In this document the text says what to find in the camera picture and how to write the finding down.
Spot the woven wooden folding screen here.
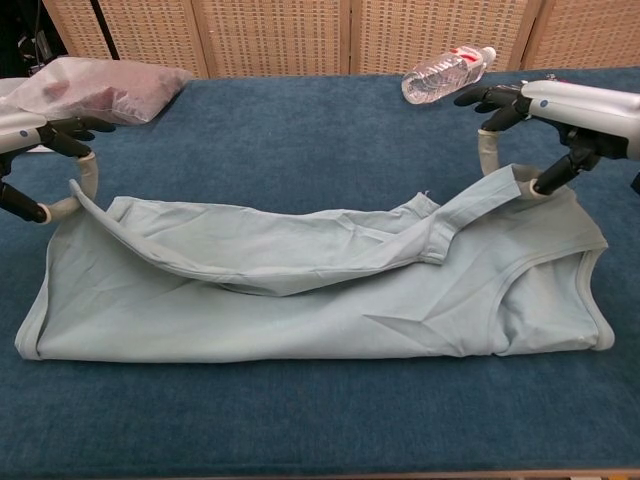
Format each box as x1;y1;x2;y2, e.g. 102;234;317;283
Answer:
42;0;640;80

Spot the light green t-shirt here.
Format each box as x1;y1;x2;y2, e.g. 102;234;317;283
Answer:
13;163;616;362

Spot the blue felt table cover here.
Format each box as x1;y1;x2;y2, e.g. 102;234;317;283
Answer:
0;67;640;476

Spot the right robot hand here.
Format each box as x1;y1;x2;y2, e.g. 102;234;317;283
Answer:
453;77;640;201

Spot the clear plastic water bottle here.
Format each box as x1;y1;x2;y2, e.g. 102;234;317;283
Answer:
400;43;497;106

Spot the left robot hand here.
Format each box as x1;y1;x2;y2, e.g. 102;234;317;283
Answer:
0;110;117;224

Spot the plastic bag with red garment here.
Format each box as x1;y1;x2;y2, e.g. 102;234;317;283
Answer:
7;55;194;126

